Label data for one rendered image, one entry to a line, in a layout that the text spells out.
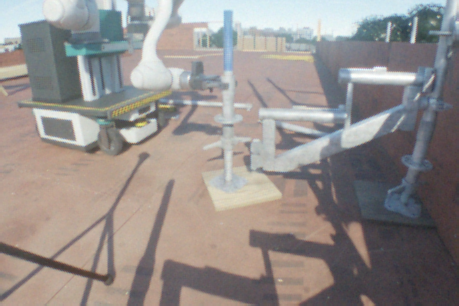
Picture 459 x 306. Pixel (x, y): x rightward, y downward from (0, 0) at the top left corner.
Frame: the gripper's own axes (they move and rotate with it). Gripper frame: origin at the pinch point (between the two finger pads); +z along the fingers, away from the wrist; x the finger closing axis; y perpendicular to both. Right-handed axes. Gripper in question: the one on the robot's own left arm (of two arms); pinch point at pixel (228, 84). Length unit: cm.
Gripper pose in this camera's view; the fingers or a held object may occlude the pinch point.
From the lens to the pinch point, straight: 104.9
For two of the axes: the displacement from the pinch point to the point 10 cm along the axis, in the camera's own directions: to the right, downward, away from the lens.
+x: -5.1, 3.1, -8.0
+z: 8.6, 1.8, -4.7
